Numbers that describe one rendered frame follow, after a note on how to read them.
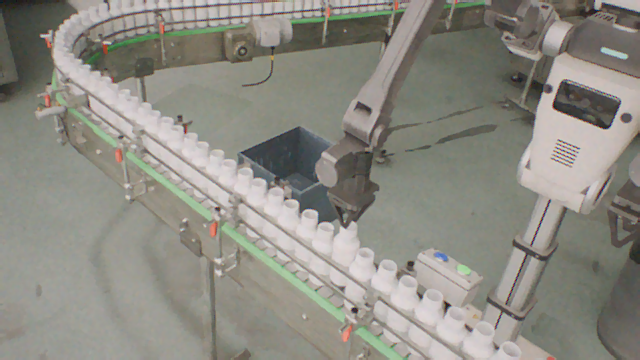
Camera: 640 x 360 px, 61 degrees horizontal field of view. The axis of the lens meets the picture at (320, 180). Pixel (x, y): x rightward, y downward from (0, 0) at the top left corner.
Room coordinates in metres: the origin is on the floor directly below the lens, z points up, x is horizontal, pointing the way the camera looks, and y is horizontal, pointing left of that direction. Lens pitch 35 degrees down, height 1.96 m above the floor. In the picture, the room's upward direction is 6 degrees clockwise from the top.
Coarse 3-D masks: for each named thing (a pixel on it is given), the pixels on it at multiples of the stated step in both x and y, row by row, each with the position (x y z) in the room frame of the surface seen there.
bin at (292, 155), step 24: (264, 144) 1.66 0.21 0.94; (288, 144) 1.76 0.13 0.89; (312, 144) 1.75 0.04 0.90; (240, 168) 1.50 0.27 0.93; (264, 168) 1.66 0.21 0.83; (288, 168) 1.76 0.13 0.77; (312, 168) 1.75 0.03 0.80; (288, 192) 1.39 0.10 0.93; (312, 192) 1.42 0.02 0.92; (336, 216) 1.53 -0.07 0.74
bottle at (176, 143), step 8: (176, 128) 1.34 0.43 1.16; (176, 136) 1.31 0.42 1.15; (168, 144) 1.31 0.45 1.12; (176, 144) 1.30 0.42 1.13; (184, 144) 1.31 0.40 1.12; (168, 152) 1.31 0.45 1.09; (168, 160) 1.31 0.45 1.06; (176, 160) 1.30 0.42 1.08; (176, 168) 1.30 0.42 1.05; (176, 176) 1.30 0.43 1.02
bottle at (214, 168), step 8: (216, 152) 1.23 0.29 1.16; (216, 160) 1.20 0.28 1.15; (208, 168) 1.20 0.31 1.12; (216, 168) 1.20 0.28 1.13; (216, 176) 1.19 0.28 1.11; (208, 184) 1.20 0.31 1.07; (208, 192) 1.20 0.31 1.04; (216, 192) 1.19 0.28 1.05; (208, 200) 1.20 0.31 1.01; (216, 200) 1.19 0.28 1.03
